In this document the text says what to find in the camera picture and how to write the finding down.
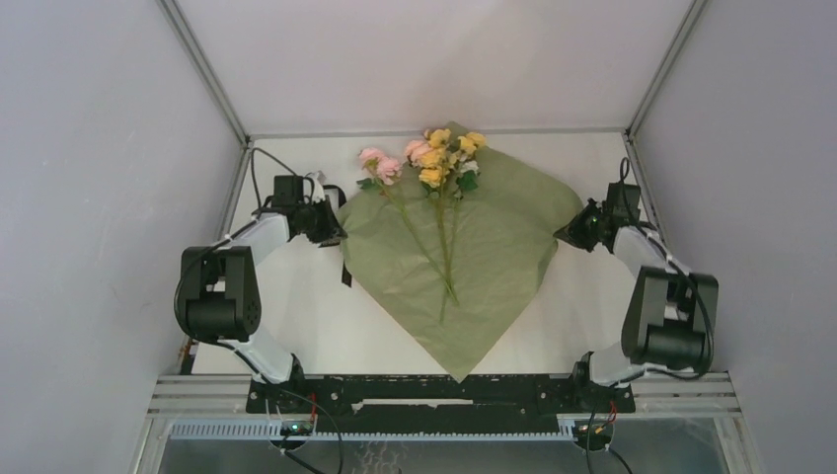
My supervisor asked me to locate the pink fake flower stem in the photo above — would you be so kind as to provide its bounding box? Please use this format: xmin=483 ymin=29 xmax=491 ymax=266
xmin=357 ymin=147 xmax=459 ymax=304

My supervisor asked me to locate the two-sided peach green wrapping paper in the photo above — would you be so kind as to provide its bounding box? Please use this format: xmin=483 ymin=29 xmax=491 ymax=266
xmin=339 ymin=135 xmax=581 ymax=381

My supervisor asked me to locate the yellow fake flower stem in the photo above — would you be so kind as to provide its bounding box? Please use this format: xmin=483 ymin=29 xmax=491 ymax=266
xmin=408 ymin=128 xmax=487 ymax=303

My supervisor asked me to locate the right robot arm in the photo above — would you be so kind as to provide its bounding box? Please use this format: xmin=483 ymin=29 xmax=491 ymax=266
xmin=554 ymin=182 xmax=719 ymax=411

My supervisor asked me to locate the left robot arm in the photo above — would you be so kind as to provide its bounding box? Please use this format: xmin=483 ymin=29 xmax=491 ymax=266
xmin=173 ymin=172 xmax=346 ymax=412

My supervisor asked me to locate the black ribbon with gold text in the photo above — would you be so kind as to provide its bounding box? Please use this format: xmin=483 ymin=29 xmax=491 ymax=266
xmin=319 ymin=184 xmax=354 ymax=289

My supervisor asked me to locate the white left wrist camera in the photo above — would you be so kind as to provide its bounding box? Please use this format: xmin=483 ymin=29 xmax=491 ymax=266
xmin=304 ymin=170 xmax=326 ymax=203

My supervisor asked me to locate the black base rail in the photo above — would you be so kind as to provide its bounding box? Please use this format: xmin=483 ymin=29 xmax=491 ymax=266
xmin=246 ymin=374 xmax=637 ymax=436

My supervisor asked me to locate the white slotted cable duct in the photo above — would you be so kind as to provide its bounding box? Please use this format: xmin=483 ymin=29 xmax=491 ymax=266
xmin=170 ymin=420 xmax=577 ymax=441

